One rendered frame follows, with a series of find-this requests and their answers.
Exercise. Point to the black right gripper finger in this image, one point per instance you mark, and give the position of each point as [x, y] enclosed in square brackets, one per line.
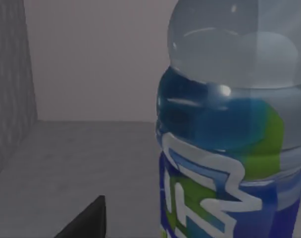
[89, 220]

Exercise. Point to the clear bottle with blue label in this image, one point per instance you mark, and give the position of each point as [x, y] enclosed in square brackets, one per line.
[229, 138]

